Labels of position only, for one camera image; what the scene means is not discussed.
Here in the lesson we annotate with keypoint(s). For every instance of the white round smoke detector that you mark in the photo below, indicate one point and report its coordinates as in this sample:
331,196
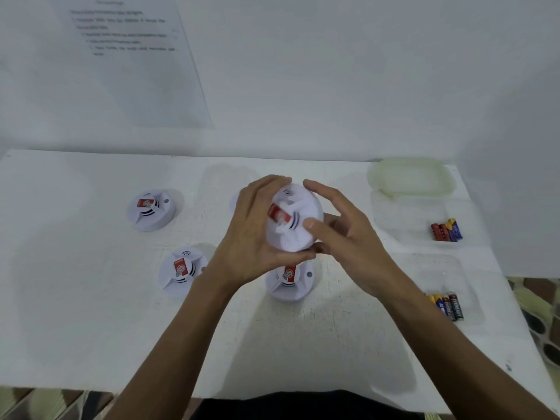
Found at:
151,212
291,284
302,205
181,271

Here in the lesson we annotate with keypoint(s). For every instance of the person's right hand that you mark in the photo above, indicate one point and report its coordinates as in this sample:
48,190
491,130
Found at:
358,244

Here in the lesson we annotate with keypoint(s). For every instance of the person's right forearm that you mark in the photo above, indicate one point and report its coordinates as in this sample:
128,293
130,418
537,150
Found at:
455,358

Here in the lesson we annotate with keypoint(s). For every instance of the person's left forearm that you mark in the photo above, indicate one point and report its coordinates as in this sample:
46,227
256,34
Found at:
175,349

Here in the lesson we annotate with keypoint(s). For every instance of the red and black battery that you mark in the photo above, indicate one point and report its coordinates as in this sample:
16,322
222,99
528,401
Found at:
446,309

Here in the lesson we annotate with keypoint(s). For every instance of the person's black clothing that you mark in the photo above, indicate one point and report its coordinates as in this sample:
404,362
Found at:
306,406

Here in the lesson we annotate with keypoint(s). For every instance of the person's left thumb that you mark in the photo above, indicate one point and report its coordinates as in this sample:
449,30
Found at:
297,257

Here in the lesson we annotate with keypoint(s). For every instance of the clear plastic container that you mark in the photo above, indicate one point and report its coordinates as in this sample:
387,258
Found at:
442,275
407,223

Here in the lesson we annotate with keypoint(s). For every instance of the blue and yellow battery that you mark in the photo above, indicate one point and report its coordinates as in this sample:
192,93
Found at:
434,299
455,230

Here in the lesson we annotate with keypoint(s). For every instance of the printed paper sheet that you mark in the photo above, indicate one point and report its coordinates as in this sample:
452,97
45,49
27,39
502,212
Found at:
144,61

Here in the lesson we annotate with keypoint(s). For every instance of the translucent plastic container lid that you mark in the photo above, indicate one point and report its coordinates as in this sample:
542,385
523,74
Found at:
411,177

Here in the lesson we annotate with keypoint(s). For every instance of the person's right thumb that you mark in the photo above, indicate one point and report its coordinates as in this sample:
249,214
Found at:
321,229

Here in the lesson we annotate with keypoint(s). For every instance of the person's left hand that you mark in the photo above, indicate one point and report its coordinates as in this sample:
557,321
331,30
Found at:
245,240

